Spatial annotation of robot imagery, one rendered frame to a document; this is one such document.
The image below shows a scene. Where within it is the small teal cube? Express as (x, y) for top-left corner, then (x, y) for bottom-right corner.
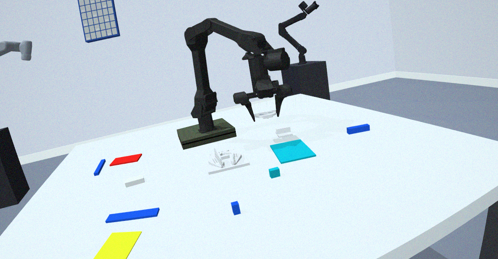
(268, 167), (281, 178)

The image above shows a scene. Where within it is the red flat bar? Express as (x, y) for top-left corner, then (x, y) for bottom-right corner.
(109, 154), (142, 166)

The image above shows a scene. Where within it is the yellow flat square plate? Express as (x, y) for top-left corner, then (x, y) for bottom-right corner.
(94, 231), (142, 259)

